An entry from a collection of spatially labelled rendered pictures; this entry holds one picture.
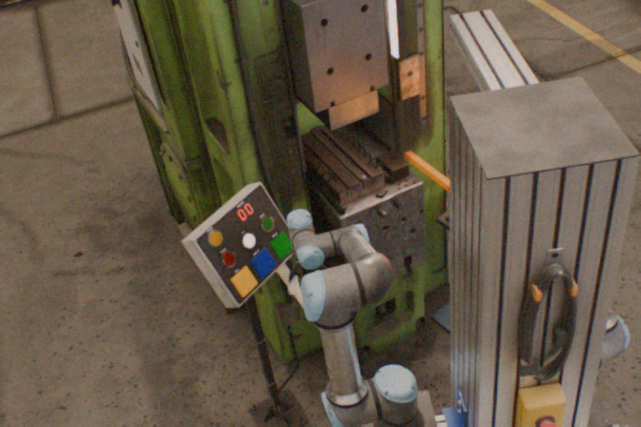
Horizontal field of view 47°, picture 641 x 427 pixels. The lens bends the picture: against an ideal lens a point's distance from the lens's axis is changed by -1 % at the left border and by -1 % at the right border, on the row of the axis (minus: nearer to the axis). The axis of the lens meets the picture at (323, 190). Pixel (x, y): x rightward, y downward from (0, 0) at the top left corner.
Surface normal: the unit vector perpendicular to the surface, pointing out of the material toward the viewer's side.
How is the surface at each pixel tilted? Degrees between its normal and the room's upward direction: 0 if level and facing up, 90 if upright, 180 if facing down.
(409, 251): 90
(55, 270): 0
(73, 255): 0
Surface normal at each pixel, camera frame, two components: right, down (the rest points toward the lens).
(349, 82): 0.47, 0.51
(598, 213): 0.11, 0.62
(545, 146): -0.11, -0.77
